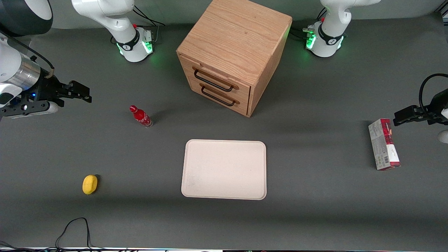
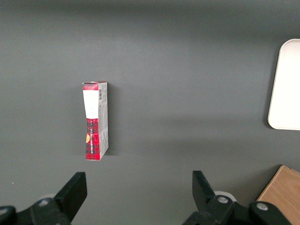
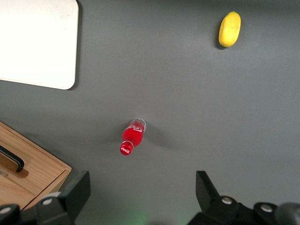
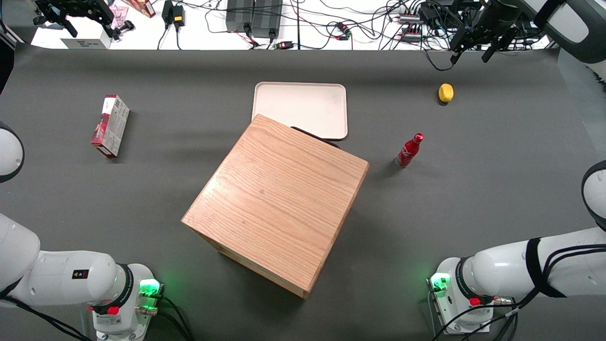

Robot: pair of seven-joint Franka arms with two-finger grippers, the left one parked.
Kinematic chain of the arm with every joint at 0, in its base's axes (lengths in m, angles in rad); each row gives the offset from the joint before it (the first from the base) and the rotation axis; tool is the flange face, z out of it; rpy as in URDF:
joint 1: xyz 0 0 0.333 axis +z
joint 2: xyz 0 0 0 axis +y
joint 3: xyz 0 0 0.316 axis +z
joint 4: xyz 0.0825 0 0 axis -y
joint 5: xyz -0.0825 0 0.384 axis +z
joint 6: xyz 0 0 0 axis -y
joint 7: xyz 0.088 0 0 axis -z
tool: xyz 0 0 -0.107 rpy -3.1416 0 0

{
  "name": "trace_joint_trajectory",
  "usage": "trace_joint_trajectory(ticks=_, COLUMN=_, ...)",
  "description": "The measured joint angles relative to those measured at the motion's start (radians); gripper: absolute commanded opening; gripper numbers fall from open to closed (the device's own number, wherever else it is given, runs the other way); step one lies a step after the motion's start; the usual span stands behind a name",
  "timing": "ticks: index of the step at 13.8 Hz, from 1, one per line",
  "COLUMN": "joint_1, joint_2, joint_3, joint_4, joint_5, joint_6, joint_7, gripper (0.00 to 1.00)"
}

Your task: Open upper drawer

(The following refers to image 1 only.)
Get plain wooden drawer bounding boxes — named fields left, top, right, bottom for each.
left=189, top=75, right=251, bottom=117

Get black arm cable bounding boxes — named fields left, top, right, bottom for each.
left=0, top=30, right=56, bottom=78
left=419, top=73, right=448, bottom=113

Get red plaid cardboard box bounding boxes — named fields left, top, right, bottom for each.
left=368, top=118, right=401, bottom=171

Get black right base cables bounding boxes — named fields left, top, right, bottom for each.
left=132, top=5, right=166, bottom=44

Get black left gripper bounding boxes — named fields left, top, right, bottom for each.
left=393, top=89, right=448, bottom=127

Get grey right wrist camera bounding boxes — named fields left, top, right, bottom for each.
left=0, top=101, right=59, bottom=119

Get black base cables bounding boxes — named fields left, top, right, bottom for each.
left=289, top=8, right=328, bottom=41
left=132, top=5, right=166, bottom=44

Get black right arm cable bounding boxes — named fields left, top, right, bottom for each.
left=0, top=30, right=56, bottom=78

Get looped black floor cable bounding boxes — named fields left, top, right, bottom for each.
left=55, top=217, right=105, bottom=251

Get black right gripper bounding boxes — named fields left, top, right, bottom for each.
left=21, top=75, right=92, bottom=105

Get red cola bottle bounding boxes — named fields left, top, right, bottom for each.
left=129, top=105, right=154, bottom=128

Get wooden drawer with grip groove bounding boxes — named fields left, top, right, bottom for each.
left=178, top=52, right=251, bottom=94

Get black left base cables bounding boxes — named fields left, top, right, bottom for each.
left=289, top=8, right=328, bottom=41

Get black metal drawer handle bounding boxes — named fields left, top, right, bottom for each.
left=201, top=85, right=236, bottom=107
left=194, top=69, right=234, bottom=92

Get yellow toy lemon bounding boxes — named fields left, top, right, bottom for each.
left=82, top=175, right=99, bottom=195

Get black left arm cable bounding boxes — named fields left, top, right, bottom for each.
left=419, top=73, right=448, bottom=113

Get oak wooden drawer cabinet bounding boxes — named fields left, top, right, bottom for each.
left=176, top=0, right=293, bottom=118

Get cream rectangular tray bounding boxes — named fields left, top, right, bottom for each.
left=181, top=139, right=267, bottom=201

